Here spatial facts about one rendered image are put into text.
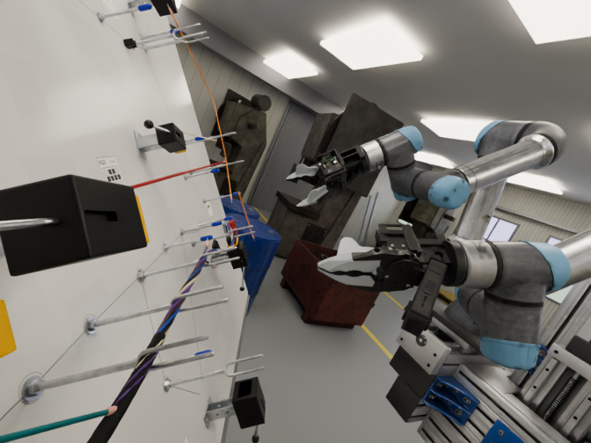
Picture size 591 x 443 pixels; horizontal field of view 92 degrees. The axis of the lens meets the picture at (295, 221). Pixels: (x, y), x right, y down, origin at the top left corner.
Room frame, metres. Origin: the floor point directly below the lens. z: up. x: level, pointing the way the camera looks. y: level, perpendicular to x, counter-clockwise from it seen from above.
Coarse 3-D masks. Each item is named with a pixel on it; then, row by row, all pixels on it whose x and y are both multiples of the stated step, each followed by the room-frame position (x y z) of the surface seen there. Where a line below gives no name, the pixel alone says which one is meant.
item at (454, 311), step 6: (456, 300) 0.92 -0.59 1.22; (450, 306) 0.92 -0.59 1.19; (456, 306) 0.89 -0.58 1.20; (450, 312) 0.89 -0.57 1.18; (456, 312) 0.87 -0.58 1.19; (462, 312) 0.86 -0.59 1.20; (450, 318) 0.87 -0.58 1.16; (456, 318) 0.86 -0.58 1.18; (462, 318) 0.85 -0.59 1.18; (468, 318) 0.84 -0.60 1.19; (462, 324) 0.84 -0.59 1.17; (468, 324) 0.83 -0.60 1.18; (474, 324) 0.83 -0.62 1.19; (468, 330) 0.83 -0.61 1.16; (474, 330) 0.82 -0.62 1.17; (480, 330) 0.82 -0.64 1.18
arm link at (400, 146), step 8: (400, 128) 0.80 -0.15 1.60; (408, 128) 0.78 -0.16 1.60; (416, 128) 0.78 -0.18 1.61; (384, 136) 0.78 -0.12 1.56; (392, 136) 0.77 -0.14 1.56; (400, 136) 0.77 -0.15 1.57; (408, 136) 0.77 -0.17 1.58; (416, 136) 0.77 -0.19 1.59; (384, 144) 0.76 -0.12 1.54; (392, 144) 0.76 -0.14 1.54; (400, 144) 0.76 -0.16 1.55; (408, 144) 0.76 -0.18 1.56; (416, 144) 0.77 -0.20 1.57; (384, 152) 0.76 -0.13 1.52; (392, 152) 0.76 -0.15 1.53; (400, 152) 0.77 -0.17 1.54; (408, 152) 0.77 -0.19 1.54; (416, 152) 0.79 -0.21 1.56; (384, 160) 0.77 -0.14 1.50; (392, 160) 0.77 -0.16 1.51; (400, 160) 0.78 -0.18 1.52; (408, 160) 0.78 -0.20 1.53
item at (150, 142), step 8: (160, 128) 0.45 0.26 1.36; (168, 128) 0.48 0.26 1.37; (176, 128) 0.49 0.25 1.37; (136, 136) 0.48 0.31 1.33; (144, 136) 0.48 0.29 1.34; (152, 136) 0.48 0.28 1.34; (160, 136) 0.47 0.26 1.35; (168, 136) 0.47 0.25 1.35; (176, 136) 0.47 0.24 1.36; (136, 144) 0.48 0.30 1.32; (144, 144) 0.48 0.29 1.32; (152, 144) 0.48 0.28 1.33; (160, 144) 0.47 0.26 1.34; (168, 144) 0.48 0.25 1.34; (176, 144) 0.48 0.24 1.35; (184, 144) 0.51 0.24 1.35; (144, 152) 0.49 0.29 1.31
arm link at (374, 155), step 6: (366, 144) 0.77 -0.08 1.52; (372, 144) 0.77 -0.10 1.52; (378, 144) 0.76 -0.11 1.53; (366, 150) 0.76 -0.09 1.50; (372, 150) 0.76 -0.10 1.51; (378, 150) 0.76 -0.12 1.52; (366, 156) 0.76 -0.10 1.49; (372, 156) 0.75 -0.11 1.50; (378, 156) 0.76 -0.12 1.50; (372, 162) 0.76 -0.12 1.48; (378, 162) 0.76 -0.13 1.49; (372, 168) 0.77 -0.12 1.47; (378, 168) 0.77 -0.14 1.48
